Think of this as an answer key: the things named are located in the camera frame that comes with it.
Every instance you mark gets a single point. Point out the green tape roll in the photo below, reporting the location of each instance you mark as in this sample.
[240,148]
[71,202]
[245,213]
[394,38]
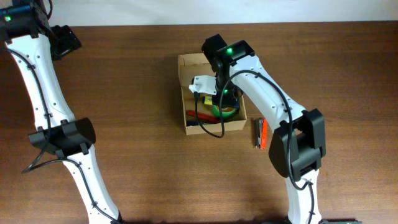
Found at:
[216,112]

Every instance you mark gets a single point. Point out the yellow highlighter marker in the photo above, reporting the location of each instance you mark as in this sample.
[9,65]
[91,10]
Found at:
[207,100]

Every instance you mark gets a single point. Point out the blue and white marker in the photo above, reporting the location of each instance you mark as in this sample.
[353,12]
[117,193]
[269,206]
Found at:
[200,122]

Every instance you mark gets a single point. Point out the brown cardboard box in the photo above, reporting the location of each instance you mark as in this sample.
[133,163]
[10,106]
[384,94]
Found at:
[189,66]

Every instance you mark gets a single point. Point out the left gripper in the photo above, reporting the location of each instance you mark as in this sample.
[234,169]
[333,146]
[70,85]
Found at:
[69,41]

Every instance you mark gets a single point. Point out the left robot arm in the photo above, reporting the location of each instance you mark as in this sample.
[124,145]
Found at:
[60,137]

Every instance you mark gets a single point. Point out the black and orange stapler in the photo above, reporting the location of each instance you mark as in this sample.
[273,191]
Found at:
[260,131]

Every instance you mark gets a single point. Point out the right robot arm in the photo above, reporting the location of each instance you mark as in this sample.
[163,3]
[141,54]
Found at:
[298,141]

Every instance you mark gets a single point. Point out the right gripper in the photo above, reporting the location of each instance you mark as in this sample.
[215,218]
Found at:
[229,99]

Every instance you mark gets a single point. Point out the orange utility knife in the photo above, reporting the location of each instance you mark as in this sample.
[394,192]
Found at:
[203,117]

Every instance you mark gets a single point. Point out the small yellow tape roll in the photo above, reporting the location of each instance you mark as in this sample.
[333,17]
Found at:
[228,110]

